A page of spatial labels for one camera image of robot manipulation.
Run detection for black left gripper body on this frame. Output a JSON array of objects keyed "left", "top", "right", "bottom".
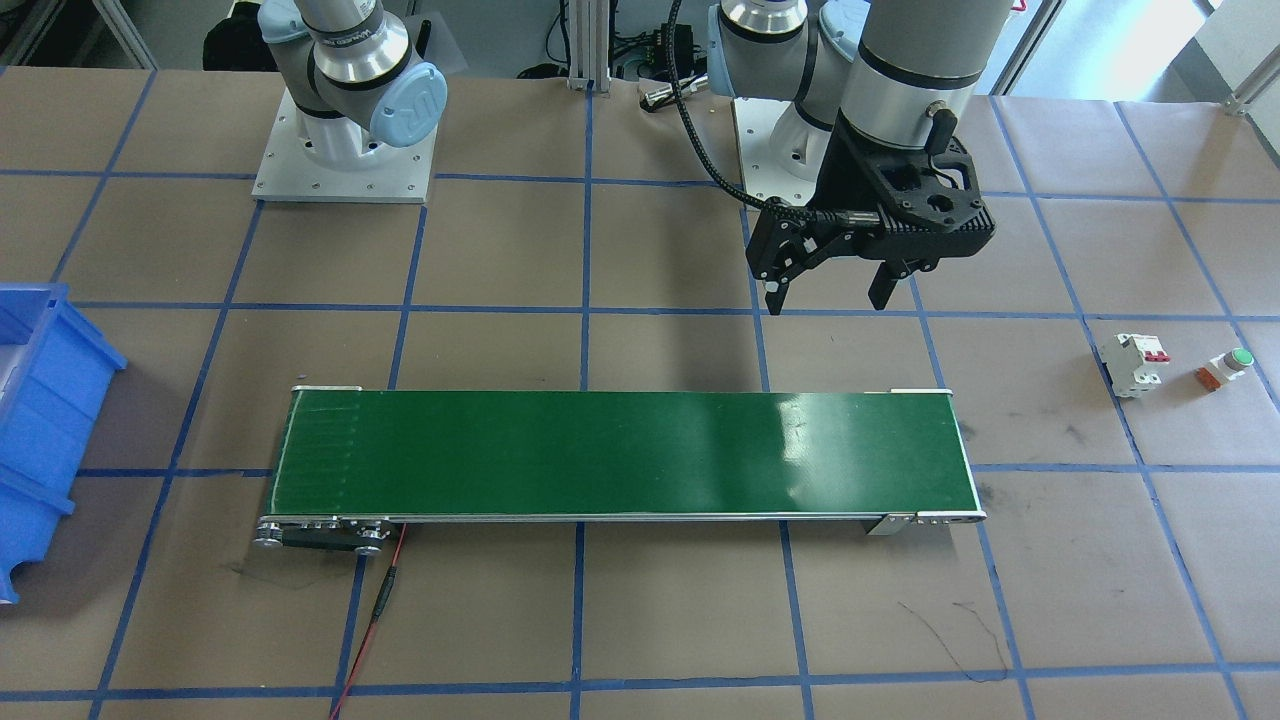
[{"left": 810, "top": 111, "right": 996, "bottom": 263}]

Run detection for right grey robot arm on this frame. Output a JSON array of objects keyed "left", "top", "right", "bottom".
[{"left": 257, "top": 1, "right": 448, "bottom": 149}]

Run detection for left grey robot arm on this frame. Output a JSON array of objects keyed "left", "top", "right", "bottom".
[{"left": 708, "top": 1, "right": 1012, "bottom": 315}]

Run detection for white red circuit breaker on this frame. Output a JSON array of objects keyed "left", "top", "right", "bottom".
[{"left": 1098, "top": 333, "right": 1171, "bottom": 398}]

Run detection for green conveyor belt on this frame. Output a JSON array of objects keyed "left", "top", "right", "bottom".
[{"left": 255, "top": 386, "right": 986, "bottom": 553}]

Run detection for blue plastic bin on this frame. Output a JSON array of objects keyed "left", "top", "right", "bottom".
[{"left": 1, "top": 283, "right": 127, "bottom": 605}]

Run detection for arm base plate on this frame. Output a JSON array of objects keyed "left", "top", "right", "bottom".
[
  {"left": 732, "top": 97, "right": 831, "bottom": 204},
  {"left": 251, "top": 91, "right": 436, "bottom": 204}
]

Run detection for aluminium frame post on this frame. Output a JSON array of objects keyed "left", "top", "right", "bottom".
[{"left": 564, "top": 1, "right": 613, "bottom": 95}]

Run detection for green push button switch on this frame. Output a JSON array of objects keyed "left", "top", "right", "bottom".
[{"left": 1194, "top": 347, "right": 1254, "bottom": 392}]

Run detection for red black power cable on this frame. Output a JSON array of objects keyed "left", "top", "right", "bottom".
[{"left": 328, "top": 520, "right": 410, "bottom": 720}]

